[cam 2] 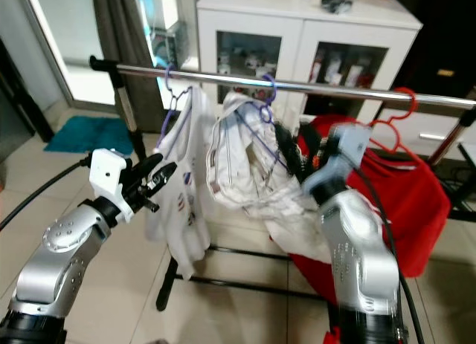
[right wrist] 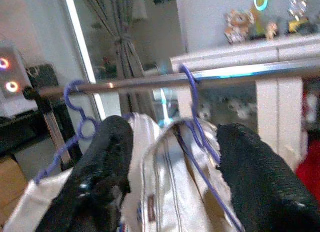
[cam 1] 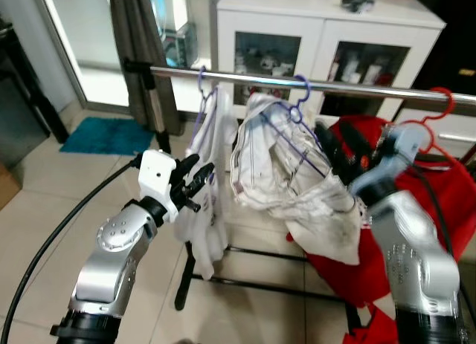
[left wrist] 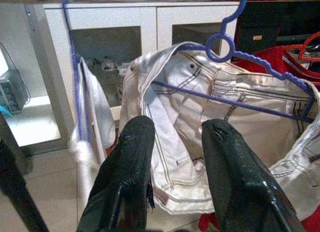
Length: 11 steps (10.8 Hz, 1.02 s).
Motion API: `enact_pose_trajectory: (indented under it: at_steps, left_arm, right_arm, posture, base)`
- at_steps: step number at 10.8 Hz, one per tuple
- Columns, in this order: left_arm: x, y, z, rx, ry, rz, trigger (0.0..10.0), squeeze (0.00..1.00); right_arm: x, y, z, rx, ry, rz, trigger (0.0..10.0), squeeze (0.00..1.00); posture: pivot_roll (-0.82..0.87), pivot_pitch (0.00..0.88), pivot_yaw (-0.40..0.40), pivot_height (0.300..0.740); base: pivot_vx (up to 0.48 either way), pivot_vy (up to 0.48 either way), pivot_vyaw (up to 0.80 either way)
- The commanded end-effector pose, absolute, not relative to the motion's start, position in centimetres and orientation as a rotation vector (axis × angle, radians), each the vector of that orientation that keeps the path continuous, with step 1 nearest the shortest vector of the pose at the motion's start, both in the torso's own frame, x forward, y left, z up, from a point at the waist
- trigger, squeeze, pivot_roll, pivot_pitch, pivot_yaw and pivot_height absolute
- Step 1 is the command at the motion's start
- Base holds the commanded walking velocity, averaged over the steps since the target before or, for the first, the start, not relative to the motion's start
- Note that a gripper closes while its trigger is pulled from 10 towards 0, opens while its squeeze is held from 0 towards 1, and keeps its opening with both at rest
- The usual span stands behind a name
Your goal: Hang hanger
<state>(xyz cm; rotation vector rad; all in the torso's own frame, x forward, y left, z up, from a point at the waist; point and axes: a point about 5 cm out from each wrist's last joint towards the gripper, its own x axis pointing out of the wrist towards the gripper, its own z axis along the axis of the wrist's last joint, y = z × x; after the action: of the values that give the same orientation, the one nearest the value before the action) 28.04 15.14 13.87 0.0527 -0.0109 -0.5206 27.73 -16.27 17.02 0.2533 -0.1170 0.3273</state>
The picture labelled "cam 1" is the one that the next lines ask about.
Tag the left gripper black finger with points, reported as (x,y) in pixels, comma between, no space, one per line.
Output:
(187,167)
(201,178)

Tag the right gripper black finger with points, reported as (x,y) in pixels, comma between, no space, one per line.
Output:
(355,140)
(332,152)

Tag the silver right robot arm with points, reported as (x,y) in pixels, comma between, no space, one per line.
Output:
(409,262)

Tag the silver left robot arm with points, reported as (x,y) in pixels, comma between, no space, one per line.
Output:
(111,262)

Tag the red plastic hanger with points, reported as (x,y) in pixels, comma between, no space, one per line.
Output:
(450,106)

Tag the white T-shirt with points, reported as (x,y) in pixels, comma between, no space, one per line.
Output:
(212,232)

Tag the cream white jacket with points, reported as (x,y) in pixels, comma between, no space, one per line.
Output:
(275,166)

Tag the teal floor mat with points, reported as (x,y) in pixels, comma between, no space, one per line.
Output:
(108,136)

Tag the red garment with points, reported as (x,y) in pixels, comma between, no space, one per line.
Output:
(446,203)

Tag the metal clothes rack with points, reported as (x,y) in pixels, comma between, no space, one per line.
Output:
(245,79)

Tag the white glass door cabinet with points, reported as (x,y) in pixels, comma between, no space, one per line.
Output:
(320,24)

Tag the small black device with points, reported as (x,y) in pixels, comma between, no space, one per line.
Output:
(358,4)

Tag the grey curtain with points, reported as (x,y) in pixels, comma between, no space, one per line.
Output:
(137,32)

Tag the red cloth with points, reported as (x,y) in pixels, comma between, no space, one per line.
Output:
(372,329)

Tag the white framed glass door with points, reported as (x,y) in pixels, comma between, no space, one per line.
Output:
(82,32)

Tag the black shelf unit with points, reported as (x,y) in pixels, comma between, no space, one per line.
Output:
(30,99)

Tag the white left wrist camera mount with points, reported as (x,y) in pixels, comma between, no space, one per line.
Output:
(156,173)

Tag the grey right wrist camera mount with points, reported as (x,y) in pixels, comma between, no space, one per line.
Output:
(405,145)

